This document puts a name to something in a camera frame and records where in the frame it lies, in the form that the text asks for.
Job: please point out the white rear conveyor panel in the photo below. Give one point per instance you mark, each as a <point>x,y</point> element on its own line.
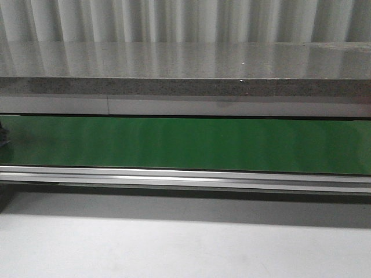
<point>110,105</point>

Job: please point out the green conveyor belt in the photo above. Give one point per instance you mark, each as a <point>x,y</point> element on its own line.
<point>278,145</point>

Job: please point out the grey granite counter slab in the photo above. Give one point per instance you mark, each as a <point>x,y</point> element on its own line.
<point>187,69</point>

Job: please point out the white pleated curtain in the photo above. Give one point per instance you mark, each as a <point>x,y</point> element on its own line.
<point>186,21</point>

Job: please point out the aluminium conveyor side rail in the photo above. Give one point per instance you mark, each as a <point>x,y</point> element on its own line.
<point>187,179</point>

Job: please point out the red mushroom push button switch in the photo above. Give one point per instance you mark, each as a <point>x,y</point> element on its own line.
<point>4,136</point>

